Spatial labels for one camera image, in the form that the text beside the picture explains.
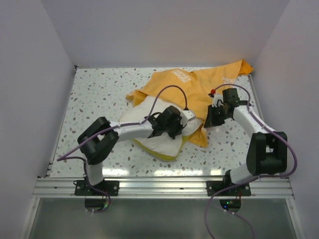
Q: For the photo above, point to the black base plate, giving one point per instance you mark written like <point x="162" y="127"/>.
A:
<point x="106" y="187"/>
<point x="219" y="188"/>

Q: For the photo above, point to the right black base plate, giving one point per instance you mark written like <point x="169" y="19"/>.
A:
<point x="219" y="188"/>

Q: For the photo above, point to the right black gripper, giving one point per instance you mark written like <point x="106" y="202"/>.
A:
<point x="211" y="121"/>

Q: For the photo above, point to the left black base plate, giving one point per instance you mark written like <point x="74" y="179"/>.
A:
<point x="106" y="187"/>

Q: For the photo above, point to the white pillow yellow edge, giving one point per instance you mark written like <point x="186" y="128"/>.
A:
<point x="161" y="147"/>

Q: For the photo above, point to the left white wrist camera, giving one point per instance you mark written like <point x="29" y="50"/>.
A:
<point x="186" y="116"/>

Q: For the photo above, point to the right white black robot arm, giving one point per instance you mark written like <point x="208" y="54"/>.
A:
<point x="267" y="154"/>

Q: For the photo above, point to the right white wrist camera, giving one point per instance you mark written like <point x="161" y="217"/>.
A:
<point x="217" y="99"/>

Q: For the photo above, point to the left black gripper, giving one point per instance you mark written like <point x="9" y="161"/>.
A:
<point x="180" y="126"/>

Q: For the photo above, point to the aluminium mounting rail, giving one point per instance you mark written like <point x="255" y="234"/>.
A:
<point x="163" y="188"/>

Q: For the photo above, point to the orange pillowcase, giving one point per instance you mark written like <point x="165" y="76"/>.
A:
<point x="196" y="85"/>

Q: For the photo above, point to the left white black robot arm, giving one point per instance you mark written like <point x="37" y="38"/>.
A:
<point x="98" y="140"/>

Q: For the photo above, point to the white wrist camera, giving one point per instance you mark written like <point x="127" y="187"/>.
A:
<point x="186" y="116"/>
<point x="217" y="99"/>

